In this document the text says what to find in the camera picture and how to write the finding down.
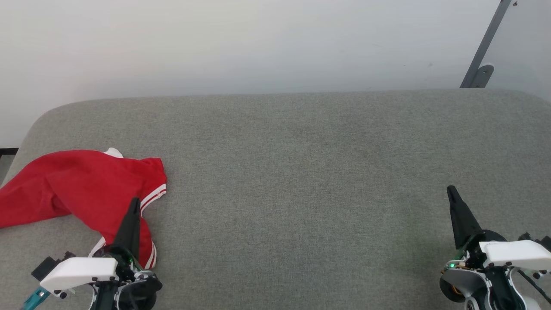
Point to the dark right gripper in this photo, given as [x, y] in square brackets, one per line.
[465, 280]

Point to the red shirt with white sleeves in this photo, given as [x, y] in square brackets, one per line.
[77, 181]

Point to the black skirting strip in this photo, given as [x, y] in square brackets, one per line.
[7, 152]

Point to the teal left camera connector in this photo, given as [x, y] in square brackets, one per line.
[34, 299]

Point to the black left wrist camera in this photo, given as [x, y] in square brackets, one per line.
[45, 267]

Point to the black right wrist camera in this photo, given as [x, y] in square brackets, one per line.
[546, 242]

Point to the grey metal post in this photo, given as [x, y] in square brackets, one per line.
[488, 38]

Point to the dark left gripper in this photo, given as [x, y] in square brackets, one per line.
[137, 288]

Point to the white left camera bracket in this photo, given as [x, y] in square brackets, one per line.
[77, 271]

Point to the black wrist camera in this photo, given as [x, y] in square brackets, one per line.
[45, 267]
[546, 242]

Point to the white camera bracket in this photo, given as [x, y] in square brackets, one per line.
[516, 254]
[77, 271]

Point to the white right camera bracket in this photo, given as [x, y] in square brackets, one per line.
[516, 254]

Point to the frosted glass panel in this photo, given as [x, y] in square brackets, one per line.
[525, 38]

